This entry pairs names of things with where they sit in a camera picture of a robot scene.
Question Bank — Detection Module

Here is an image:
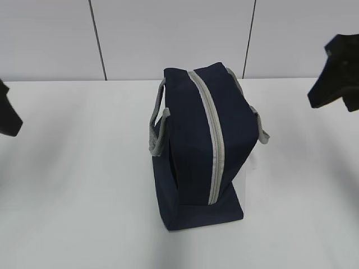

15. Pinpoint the navy and white lunch bag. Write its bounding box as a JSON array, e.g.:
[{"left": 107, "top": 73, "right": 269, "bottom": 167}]
[{"left": 149, "top": 62, "right": 269, "bottom": 231}]

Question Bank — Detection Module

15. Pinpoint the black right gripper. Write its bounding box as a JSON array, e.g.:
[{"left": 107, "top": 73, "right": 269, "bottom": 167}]
[{"left": 307, "top": 34, "right": 358, "bottom": 112}]

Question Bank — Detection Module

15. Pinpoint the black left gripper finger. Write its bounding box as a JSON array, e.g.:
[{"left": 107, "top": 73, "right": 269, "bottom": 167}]
[{"left": 0, "top": 80, "right": 23, "bottom": 137}]

